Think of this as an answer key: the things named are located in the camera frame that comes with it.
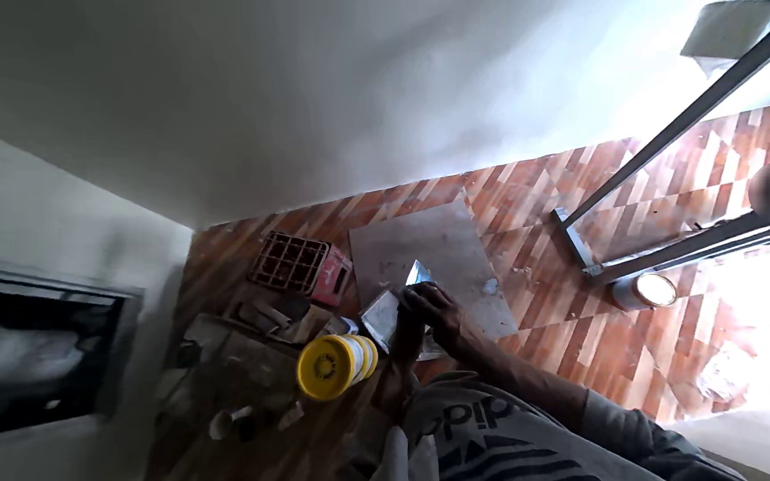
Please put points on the dark framed wall opening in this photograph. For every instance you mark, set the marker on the dark framed wall opening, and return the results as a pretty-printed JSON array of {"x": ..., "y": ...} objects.
[{"x": 31, "y": 361}]

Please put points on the grey metal ladder frame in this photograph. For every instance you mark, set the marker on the grey metal ladder frame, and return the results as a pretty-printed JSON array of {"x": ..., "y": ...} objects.
[{"x": 679, "y": 127}]

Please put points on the white rectangular board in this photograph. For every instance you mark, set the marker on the white rectangular board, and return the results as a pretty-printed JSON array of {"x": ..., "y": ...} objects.
[{"x": 380, "y": 319}]

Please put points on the red plastic crate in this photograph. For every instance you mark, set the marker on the red plastic crate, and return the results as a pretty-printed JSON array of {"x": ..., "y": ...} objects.
[{"x": 335, "y": 272}]

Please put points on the putty knife with shiny blade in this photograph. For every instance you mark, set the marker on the putty knife with shiny blade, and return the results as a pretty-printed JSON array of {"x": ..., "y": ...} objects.
[{"x": 417, "y": 273}]

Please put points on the person's left fingers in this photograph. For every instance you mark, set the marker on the person's left fingers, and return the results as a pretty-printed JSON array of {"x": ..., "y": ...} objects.
[{"x": 407, "y": 304}]

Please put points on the person's left hand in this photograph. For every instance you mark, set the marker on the person's left hand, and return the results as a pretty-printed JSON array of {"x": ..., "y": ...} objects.
[{"x": 411, "y": 327}]

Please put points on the white paint can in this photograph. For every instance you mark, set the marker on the white paint can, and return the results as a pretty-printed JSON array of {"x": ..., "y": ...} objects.
[{"x": 629, "y": 294}]

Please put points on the person's left forearm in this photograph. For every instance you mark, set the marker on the person's left forearm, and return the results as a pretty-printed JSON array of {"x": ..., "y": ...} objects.
[{"x": 400, "y": 382}]

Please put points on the light grey flat piece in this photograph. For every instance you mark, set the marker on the light grey flat piece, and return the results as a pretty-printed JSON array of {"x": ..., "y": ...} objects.
[{"x": 430, "y": 349}]

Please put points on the yellow bucket with white label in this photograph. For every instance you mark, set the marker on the yellow bucket with white label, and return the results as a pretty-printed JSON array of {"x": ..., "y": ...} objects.
[{"x": 323, "y": 367}]

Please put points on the small blue and white container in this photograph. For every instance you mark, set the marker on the small blue and white container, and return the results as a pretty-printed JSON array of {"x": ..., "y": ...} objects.
[{"x": 343, "y": 327}]

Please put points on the person's right fingers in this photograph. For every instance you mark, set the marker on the person's right fingers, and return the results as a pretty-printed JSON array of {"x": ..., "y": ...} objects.
[{"x": 428, "y": 295}]

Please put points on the person's right hand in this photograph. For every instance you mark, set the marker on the person's right hand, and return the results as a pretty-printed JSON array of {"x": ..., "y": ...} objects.
[{"x": 446, "y": 319}]

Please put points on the pile of cardboard pieces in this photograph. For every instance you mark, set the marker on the pile of cardboard pieces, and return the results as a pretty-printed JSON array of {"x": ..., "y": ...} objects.
[{"x": 310, "y": 324}]

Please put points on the person's body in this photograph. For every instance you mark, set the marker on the person's body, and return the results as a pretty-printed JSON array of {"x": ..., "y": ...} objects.
[{"x": 512, "y": 434}]

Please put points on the white cup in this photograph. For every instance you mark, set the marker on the white cup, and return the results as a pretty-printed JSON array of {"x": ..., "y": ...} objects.
[{"x": 220, "y": 425}]

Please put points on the crumpled white plastic bag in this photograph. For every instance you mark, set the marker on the crumpled white plastic bag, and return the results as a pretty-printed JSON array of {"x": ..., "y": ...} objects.
[{"x": 724, "y": 373}]

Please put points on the large grey flat board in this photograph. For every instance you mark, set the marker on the large grey flat board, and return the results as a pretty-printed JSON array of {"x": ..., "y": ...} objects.
[{"x": 418, "y": 234}]

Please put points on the person's right forearm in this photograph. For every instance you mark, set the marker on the person's right forearm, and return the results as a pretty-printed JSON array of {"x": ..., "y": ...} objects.
[{"x": 525, "y": 374}]

